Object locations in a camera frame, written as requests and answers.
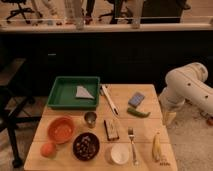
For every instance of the black office chair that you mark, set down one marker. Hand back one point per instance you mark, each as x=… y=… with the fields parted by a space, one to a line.
x=22 y=11

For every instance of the brown chocolate bar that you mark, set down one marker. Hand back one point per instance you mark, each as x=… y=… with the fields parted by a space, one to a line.
x=111 y=130

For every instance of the blue sponge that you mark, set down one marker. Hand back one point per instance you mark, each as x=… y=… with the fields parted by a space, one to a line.
x=136 y=99

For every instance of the dark side chair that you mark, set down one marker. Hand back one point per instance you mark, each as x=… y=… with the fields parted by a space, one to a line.
x=9 y=119

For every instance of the silver fork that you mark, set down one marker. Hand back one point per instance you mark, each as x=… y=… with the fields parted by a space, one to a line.
x=131 y=137

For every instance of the orange fruit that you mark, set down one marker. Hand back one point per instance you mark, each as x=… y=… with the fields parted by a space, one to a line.
x=48 y=149

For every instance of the green chili pepper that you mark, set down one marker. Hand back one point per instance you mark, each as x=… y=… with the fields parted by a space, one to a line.
x=136 y=113

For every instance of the yellow banana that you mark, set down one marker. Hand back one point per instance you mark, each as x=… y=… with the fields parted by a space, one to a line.
x=156 y=149

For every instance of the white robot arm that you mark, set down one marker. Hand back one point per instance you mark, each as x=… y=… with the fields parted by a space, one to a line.
x=185 y=83

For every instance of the dark bowl with nuts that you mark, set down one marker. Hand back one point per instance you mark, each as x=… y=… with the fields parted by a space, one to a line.
x=86 y=146

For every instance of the red orange bowl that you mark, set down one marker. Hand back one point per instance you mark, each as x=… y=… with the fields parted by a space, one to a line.
x=60 y=130

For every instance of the grey folded cloth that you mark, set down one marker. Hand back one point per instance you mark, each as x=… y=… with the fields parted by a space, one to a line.
x=83 y=93

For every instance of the green plastic tray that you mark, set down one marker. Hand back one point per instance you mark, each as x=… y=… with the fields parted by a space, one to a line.
x=63 y=93

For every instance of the small metal cup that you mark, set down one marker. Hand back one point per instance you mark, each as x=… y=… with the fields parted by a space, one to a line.
x=90 y=119

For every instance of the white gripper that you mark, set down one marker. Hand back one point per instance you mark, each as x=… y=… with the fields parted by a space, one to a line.
x=168 y=115

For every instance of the white cup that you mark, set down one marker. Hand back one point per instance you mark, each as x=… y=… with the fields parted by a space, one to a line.
x=119 y=154

